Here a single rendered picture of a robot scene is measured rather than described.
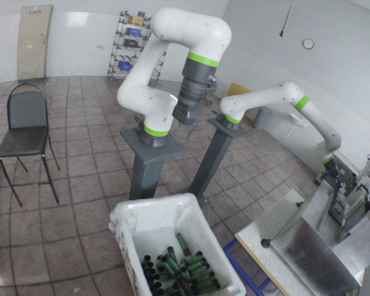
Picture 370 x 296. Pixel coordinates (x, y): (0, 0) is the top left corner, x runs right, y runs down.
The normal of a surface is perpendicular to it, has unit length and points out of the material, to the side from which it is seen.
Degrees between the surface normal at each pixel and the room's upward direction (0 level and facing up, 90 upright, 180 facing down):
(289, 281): 0
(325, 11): 90
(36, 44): 90
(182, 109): 87
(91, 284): 0
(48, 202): 0
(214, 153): 90
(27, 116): 77
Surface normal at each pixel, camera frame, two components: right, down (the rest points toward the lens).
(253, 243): 0.29, -0.79
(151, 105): -0.22, 0.45
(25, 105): 0.52, 0.41
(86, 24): 0.52, 0.61
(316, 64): -0.80, 0.11
